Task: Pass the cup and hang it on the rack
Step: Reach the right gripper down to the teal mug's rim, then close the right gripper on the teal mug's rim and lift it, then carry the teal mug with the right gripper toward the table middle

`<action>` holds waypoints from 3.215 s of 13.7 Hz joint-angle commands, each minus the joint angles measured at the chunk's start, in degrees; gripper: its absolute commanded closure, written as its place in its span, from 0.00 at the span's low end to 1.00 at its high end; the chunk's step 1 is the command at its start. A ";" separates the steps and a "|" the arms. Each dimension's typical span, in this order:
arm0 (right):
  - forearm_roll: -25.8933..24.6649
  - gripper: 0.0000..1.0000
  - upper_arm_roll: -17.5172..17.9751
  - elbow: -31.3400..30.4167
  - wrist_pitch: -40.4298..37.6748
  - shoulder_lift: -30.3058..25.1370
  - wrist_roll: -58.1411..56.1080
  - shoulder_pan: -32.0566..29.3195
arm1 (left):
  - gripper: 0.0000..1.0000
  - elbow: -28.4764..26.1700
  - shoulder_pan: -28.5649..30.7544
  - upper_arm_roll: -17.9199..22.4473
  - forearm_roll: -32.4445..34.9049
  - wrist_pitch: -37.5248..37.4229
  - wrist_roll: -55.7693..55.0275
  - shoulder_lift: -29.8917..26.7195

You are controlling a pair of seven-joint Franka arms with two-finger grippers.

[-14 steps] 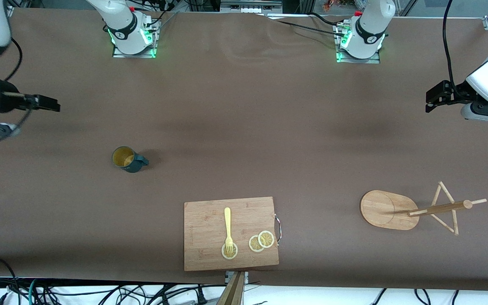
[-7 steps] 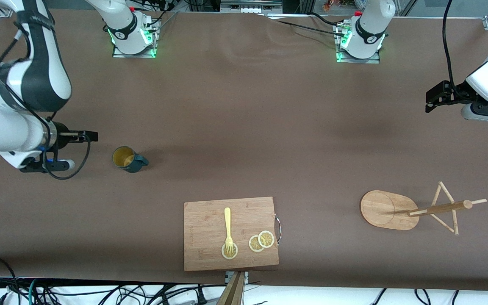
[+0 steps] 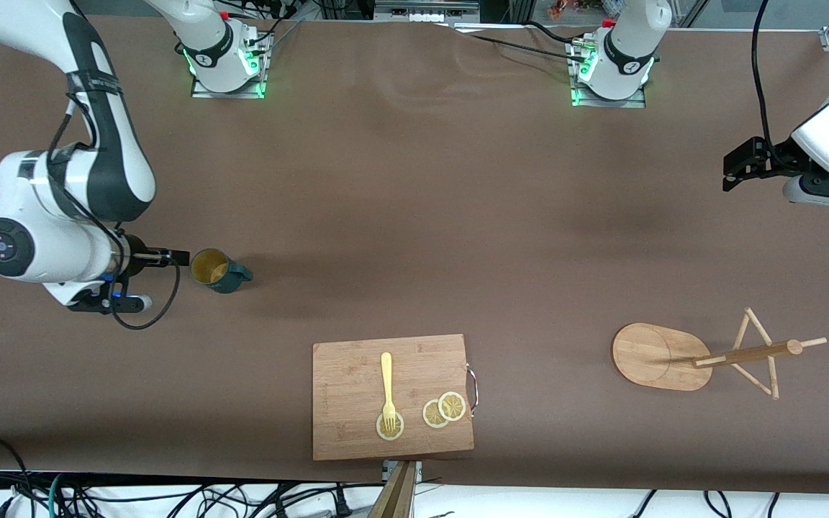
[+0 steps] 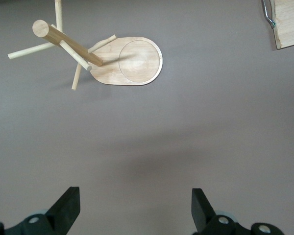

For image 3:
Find long black table cable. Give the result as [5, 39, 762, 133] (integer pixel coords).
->
[466, 32, 589, 64]

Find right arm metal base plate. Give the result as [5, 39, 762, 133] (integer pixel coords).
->
[190, 29, 275, 100]

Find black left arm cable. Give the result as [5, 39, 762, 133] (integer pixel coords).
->
[751, 0, 782, 155]

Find white power strip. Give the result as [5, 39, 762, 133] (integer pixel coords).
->
[373, 0, 481, 24]

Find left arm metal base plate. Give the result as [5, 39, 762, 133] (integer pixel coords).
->
[569, 36, 647, 109]

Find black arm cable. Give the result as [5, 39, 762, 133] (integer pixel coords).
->
[51, 94, 181, 331]
[751, 0, 782, 155]

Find yellow plastic fork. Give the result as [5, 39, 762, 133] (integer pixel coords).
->
[380, 352, 398, 437]

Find small metal bracket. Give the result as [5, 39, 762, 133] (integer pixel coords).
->
[382, 460, 424, 484]

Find teal floor cable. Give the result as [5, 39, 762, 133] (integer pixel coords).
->
[46, 471, 68, 518]

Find short black table cable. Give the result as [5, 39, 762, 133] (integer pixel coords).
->
[526, 20, 581, 45]

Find wooden cup rack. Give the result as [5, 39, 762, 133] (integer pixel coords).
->
[612, 308, 828, 401]

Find wooden cutting board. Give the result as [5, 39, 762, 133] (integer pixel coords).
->
[312, 333, 479, 462]

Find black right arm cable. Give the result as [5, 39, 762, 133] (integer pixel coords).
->
[51, 94, 181, 331]

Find wooden beam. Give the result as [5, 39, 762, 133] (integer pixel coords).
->
[366, 460, 417, 518]

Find teal mug with yellow inside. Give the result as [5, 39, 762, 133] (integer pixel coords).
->
[190, 248, 253, 294]

